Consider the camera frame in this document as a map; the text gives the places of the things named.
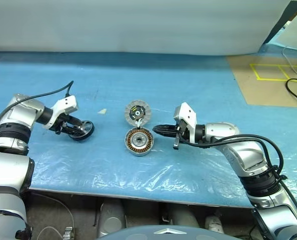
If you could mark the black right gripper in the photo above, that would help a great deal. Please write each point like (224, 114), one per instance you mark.
(183, 130)

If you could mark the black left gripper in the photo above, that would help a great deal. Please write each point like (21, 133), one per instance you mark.
(61, 126)

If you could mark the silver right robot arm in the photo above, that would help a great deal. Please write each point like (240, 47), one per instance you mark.
(248, 157)

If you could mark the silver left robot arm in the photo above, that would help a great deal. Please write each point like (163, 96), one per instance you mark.
(8, 175)

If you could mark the round motor cover with circuit board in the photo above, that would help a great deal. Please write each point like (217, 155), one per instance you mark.
(138, 112)

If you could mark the motor stator with copper windings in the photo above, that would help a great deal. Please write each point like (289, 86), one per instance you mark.
(132, 148)

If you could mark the small clear tape scrap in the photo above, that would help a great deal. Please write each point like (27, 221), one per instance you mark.
(103, 111)

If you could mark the blue plastic table cover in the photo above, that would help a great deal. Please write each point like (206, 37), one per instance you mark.
(163, 175)

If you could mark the grey rounded cylinder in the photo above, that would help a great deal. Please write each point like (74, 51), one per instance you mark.
(182, 216)
(112, 217)

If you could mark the small white rounded shape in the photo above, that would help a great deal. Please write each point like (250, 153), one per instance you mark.
(213, 223)

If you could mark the brown cardboard sheet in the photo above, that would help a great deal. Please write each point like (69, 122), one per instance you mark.
(263, 92)

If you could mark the grey robot torso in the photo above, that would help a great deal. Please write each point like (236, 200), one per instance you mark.
(143, 233)

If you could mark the small metal clip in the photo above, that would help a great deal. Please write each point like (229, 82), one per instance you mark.
(68, 233)

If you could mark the large white foam backdrop board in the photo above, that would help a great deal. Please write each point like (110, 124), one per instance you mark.
(113, 25)

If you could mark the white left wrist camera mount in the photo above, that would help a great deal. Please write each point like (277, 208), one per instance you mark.
(66, 105)

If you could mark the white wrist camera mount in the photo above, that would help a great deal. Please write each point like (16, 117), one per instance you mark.
(66, 105)
(187, 112)

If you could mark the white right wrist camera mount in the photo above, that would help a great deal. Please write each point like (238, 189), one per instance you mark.
(187, 112)

